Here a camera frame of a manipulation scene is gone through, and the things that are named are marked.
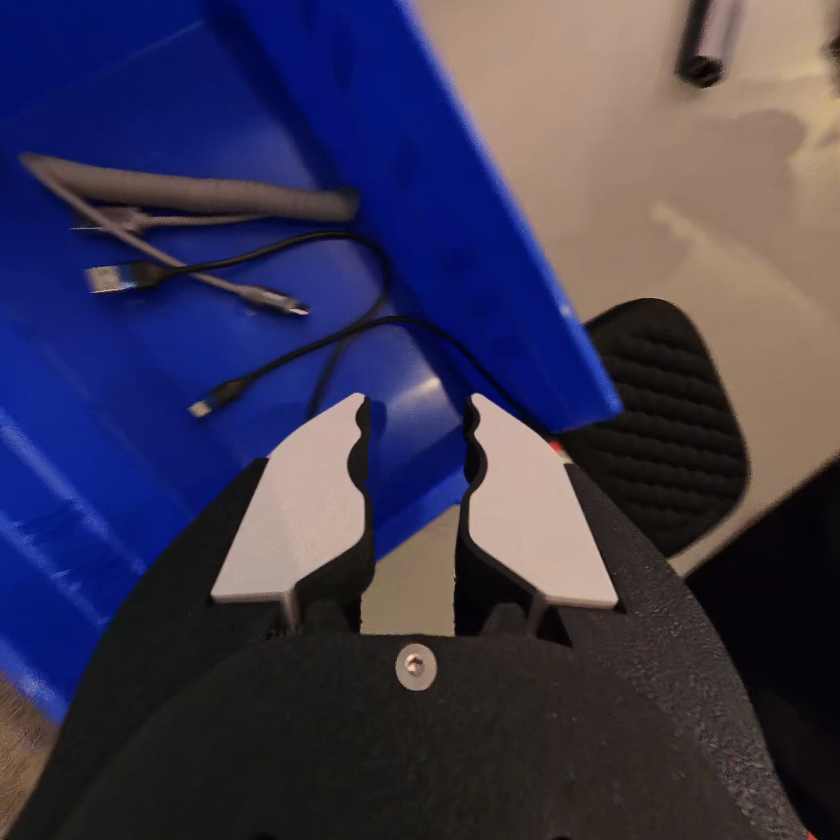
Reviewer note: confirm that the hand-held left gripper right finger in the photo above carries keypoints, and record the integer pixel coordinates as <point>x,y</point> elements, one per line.
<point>538,525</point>

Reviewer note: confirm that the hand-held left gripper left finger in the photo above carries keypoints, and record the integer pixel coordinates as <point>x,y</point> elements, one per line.
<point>295,518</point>

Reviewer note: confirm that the blue plastic bin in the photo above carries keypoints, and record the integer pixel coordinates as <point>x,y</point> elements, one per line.
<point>394,164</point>

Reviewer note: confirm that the black mesh elbow pad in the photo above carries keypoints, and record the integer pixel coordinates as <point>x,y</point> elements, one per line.
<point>656,426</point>

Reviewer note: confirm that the small red white tag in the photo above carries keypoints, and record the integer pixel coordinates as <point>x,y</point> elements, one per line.
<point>556,449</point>

